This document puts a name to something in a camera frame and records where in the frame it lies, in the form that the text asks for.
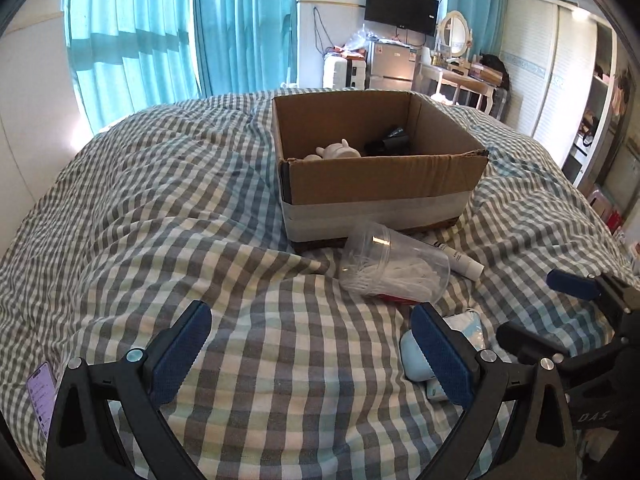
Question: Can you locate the blue tissue pack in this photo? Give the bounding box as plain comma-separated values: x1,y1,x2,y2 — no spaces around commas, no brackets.
425,307,480,408

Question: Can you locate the light blue round case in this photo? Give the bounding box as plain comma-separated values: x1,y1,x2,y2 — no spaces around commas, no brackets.
400,330,435,382

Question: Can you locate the white cream tube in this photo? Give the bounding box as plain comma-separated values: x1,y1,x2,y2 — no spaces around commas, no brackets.
426,236,485,282

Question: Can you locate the clear cotton swab container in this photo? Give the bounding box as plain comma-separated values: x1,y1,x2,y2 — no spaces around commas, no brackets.
338,221,451,304

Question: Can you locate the white plush toy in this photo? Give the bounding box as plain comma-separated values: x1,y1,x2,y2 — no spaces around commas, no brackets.
304,139,361,162

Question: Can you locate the pink plastic stool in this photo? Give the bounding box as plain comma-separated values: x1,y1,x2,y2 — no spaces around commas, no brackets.
588,188,623,233

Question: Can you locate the smartphone with lit screen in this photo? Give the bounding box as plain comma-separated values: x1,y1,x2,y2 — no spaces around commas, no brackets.
26,362,56,440

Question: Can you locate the checkered bed quilt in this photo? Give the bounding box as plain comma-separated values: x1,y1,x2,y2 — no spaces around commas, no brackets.
1,92,639,479

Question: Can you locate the white sliding wardrobe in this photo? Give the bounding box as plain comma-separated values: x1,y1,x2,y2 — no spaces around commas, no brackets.
500,0,618,188

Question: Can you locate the white dressing table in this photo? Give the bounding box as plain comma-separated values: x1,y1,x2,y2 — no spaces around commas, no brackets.
412,64,495,115

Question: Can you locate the brown cardboard box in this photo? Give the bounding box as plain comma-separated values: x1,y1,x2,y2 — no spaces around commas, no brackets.
272,90,488,250

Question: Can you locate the oval vanity mirror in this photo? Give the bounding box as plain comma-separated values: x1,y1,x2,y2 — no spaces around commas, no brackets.
436,10,473,58

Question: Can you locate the silver mini fridge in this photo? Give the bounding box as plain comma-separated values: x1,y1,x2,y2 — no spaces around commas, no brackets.
367,41,416,91

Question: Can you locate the white suitcase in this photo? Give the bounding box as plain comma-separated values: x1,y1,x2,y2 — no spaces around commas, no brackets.
322,53,367,90

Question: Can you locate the large teal curtain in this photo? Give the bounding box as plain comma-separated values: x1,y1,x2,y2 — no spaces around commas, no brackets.
63,0,198,132

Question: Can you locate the middle teal curtain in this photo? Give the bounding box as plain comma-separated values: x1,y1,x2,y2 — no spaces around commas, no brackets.
193,0,297,96

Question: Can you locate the black wall television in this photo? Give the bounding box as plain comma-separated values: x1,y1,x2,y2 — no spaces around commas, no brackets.
364,0,439,36

